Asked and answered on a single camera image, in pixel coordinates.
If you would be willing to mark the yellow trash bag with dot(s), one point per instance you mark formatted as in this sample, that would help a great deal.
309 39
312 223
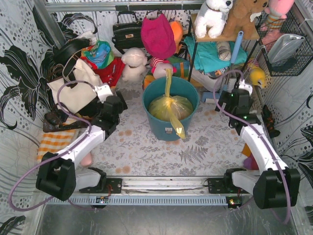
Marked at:
171 108

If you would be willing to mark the teal folded cloth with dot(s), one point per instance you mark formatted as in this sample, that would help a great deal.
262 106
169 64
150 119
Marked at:
207 59

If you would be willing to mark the brown patterned bag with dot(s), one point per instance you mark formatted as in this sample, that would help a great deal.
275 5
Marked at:
57 120

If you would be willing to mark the magenta fuzzy bag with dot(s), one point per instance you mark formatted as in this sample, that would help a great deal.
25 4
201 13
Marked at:
157 37

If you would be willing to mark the purple orange toy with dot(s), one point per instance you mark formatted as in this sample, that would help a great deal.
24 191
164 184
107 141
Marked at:
249 163

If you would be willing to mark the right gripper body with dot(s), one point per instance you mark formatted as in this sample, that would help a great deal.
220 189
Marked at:
222 104

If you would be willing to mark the pink pig plush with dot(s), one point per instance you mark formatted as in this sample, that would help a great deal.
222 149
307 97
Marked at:
159 67

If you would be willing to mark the red cloth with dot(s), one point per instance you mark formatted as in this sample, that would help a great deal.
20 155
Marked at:
111 73

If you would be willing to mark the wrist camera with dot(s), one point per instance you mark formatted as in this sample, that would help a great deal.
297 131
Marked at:
245 86
103 92

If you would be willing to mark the white husky plush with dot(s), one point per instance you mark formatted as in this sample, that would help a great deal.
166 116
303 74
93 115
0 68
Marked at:
212 17

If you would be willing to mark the white lamb plush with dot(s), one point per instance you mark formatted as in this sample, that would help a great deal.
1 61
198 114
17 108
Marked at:
135 65

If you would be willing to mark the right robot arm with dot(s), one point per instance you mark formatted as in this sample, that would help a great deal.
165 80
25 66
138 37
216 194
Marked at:
277 185

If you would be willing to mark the yellow duck plush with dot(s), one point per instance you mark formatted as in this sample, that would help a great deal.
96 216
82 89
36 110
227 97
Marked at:
256 74

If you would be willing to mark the orange plush toy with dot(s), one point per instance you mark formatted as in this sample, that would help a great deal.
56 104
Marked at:
177 30

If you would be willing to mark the pink plush toy top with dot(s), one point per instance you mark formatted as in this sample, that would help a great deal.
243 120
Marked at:
277 13

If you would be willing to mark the brown dog plush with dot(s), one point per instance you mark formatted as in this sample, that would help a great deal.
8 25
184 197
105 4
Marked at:
240 16

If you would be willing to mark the pink cylinder toy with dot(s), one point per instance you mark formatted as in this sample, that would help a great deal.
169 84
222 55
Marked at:
87 160

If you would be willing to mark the orange checkered towel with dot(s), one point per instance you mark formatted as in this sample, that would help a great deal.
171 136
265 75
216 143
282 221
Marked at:
55 141

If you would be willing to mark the rainbow striped cloth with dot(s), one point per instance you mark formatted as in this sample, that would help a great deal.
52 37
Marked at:
180 64

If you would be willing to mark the silver pouch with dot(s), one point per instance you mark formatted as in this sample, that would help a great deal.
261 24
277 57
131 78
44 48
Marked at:
284 47

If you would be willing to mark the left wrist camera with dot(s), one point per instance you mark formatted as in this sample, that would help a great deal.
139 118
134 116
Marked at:
103 92

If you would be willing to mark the cream canvas tote bag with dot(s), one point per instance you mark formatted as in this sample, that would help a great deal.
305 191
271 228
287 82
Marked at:
78 95

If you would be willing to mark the black shelf rack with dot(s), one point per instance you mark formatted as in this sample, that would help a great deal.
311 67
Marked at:
195 76

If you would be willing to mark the black leather handbag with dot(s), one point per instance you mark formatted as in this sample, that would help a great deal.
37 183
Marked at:
127 35

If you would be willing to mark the teal trash bin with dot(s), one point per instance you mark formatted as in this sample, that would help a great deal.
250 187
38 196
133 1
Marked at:
163 130

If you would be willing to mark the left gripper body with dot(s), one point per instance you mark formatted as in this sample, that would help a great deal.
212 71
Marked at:
86 110

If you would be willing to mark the black wire basket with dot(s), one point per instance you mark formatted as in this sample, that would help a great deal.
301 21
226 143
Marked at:
297 63

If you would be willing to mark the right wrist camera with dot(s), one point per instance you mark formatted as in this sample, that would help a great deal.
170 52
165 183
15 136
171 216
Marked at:
245 86

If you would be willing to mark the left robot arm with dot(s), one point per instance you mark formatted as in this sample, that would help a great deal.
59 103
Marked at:
58 175

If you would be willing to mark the colorful patterned bag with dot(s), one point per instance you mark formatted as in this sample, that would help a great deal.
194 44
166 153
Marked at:
98 56

